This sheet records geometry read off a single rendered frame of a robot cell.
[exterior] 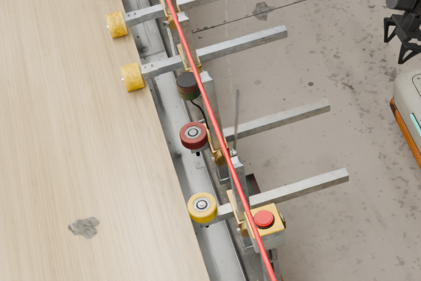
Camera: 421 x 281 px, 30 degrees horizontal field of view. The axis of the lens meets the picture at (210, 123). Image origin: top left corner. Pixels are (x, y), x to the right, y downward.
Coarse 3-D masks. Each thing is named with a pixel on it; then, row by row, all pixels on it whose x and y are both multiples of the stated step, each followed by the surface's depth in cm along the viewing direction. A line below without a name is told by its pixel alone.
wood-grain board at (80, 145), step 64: (0, 0) 277; (64, 0) 273; (0, 64) 257; (64, 64) 253; (0, 128) 239; (64, 128) 235; (128, 128) 232; (0, 192) 223; (64, 192) 220; (128, 192) 217; (0, 256) 210; (64, 256) 207; (128, 256) 204; (192, 256) 202
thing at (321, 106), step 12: (300, 108) 234; (312, 108) 233; (324, 108) 234; (252, 120) 233; (264, 120) 233; (276, 120) 232; (288, 120) 233; (228, 132) 231; (240, 132) 231; (252, 132) 233
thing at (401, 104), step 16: (400, 80) 313; (416, 80) 310; (400, 96) 312; (416, 96) 305; (400, 112) 317; (416, 112) 302; (400, 128) 321; (416, 128) 302; (416, 144) 308; (416, 160) 311
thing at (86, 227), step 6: (78, 222) 211; (84, 222) 212; (90, 222) 212; (96, 222) 212; (72, 228) 211; (78, 228) 212; (84, 228) 210; (90, 228) 210; (78, 234) 210; (84, 234) 210; (90, 234) 210; (96, 234) 210
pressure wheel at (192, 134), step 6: (186, 126) 229; (192, 126) 229; (198, 126) 228; (204, 126) 228; (180, 132) 228; (186, 132) 228; (192, 132) 227; (198, 132) 227; (204, 132) 227; (180, 138) 227; (186, 138) 226; (192, 138) 226; (198, 138) 225; (204, 138) 226; (186, 144) 226; (192, 144) 225; (198, 144) 226; (204, 144) 228
